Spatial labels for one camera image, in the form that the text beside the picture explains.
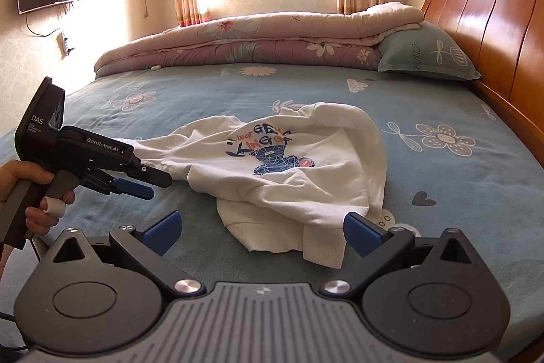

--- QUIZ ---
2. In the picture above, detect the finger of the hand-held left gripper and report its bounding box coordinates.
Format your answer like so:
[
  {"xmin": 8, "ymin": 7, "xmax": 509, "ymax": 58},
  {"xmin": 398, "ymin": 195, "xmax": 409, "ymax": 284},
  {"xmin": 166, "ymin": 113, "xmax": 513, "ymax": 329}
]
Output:
[
  {"xmin": 127, "ymin": 152, "xmax": 173, "ymax": 189},
  {"xmin": 85, "ymin": 171, "xmax": 155, "ymax": 201}
]

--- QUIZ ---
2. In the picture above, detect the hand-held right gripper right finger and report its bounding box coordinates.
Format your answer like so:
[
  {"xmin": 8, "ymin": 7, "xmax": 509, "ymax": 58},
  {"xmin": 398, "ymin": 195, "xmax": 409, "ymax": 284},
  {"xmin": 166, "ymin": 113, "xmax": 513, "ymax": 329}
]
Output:
[{"xmin": 319, "ymin": 212, "xmax": 494, "ymax": 298}]

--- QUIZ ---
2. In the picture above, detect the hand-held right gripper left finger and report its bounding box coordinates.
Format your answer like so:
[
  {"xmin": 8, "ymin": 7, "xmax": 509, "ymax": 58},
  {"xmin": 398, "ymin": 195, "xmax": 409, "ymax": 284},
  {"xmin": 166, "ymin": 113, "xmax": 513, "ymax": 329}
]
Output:
[{"xmin": 51, "ymin": 210, "xmax": 205, "ymax": 298}]

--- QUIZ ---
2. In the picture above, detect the white printed sweatshirt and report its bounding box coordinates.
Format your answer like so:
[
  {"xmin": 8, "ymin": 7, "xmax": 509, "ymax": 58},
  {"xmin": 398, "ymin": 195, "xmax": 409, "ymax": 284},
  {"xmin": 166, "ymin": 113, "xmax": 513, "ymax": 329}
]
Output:
[{"xmin": 115, "ymin": 101, "xmax": 388, "ymax": 270}]

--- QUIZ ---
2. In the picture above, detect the person's left hand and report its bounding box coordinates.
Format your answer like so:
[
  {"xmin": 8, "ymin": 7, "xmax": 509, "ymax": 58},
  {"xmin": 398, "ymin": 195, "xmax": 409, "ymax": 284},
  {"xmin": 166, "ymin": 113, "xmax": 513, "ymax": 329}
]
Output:
[{"xmin": 0, "ymin": 159, "xmax": 75, "ymax": 238}]

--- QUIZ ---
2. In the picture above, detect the white finger bandage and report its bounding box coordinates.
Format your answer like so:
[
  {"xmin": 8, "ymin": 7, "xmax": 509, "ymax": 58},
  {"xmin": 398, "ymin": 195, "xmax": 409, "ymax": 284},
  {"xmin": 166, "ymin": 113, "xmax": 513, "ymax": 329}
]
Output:
[{"xmin": 42, "ymin": 196, "xmax": 64, "ymax": 216}]

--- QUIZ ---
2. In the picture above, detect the white power strip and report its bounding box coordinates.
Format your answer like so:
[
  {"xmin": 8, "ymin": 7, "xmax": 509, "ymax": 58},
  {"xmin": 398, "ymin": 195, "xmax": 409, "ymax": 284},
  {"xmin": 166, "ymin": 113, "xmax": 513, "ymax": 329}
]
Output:
[{"xmin": 56, "ymin": 31, "xmax": 76, "ymax": 57}]

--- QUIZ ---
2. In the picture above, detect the bed with blue floral sheet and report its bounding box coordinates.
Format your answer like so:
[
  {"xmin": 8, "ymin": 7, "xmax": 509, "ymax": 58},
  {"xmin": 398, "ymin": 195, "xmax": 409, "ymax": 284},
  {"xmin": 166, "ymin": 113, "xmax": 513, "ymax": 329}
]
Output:
[{"xmin": 0, "ymin": 63, "xmax": 544, "ymax": 359}]

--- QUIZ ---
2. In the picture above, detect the folded pink floral quilt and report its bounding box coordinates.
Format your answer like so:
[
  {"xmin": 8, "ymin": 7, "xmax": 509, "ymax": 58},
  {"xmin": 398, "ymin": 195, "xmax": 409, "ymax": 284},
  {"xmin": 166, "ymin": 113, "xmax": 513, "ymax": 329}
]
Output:
[{"xmin": 93, "ymin": 1, "xmax": 426, "ymax": 77}]

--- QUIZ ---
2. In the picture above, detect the green printed pillow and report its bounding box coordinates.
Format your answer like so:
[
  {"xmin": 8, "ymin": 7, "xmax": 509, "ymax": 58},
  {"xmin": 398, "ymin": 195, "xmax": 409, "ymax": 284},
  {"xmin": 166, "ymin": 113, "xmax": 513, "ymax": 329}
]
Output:
[{"xmin": 377, "ymin": 20, "xmax": 482, "ymax": 82}]

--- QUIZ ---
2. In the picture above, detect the wooden bed headboard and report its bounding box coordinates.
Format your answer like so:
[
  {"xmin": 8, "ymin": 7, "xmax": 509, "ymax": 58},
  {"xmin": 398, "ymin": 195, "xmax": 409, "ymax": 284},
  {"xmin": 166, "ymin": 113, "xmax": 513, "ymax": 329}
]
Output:
[{"xmin": 421, "ymin": 0, "xmax": 544, "ymax": 172}]

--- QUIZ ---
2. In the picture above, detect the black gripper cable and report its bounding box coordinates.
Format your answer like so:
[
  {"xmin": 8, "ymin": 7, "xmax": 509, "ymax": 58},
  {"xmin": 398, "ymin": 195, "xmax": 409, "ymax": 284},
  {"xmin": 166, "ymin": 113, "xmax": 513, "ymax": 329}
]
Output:
[
  {"xmin": 0, "ymin": 310, "xmax": 30, "ymax": 351},
  {"xmin": 25, "ymin": 233, "xmax": 43, "ymax": 262}
]

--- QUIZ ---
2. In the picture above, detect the television cable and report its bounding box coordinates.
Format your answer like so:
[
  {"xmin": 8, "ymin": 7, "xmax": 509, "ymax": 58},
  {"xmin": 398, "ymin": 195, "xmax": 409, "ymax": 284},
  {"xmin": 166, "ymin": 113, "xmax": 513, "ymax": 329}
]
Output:
[{"xmin": 26, "ymin": 11, "xmax": 60, "ymax": 38}]

